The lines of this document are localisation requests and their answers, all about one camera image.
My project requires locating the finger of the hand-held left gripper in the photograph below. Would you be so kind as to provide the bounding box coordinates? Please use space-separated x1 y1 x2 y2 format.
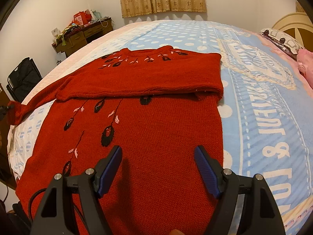
0 105 11 121

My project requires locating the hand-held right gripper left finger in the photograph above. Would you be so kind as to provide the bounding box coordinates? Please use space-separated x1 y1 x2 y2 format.
29 145 123 235

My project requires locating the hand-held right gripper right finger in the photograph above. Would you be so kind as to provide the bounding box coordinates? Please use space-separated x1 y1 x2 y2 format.
194 145 286 235

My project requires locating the red knitted sweater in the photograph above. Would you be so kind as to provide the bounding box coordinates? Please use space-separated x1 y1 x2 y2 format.
7 46 224 235

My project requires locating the black folding chair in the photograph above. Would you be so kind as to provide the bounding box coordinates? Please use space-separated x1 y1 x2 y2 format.
6 57 43 103

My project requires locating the blue printed bed sheet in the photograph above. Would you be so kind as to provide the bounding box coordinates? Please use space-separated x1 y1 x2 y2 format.
7 20 313 235

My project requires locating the green striped cloth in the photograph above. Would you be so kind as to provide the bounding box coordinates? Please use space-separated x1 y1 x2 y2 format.
60 23 81 46

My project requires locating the wooden desk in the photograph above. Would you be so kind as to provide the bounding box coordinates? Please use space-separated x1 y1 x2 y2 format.
51 17 115 59

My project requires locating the red gift bag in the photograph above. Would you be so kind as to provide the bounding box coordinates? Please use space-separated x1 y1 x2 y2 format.
73 10 93 27

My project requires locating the pink pillow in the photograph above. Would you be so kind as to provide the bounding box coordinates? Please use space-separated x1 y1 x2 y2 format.
296 48 313 89

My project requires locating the white patterned pillow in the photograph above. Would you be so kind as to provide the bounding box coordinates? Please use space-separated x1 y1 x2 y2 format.
259 28 306 60

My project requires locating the cream round headboard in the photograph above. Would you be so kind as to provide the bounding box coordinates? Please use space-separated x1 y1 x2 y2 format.
271 1 313 52

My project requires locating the black cable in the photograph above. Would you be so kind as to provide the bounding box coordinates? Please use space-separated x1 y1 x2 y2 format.
28 188 49 226

